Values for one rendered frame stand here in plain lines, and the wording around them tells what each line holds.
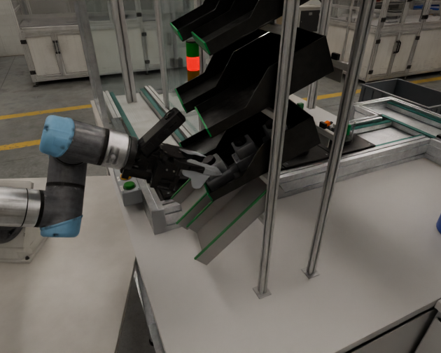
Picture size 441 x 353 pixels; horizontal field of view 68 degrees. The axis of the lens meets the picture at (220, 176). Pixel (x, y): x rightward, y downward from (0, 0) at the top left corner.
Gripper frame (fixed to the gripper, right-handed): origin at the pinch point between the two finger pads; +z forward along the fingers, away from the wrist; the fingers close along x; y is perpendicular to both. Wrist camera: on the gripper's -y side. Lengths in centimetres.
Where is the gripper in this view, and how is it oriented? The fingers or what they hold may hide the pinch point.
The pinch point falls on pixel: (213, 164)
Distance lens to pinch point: 75.8
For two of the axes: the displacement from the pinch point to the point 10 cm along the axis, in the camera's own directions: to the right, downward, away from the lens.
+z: 8.6, 2.0, 4.8
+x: 3.5, 4.6, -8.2
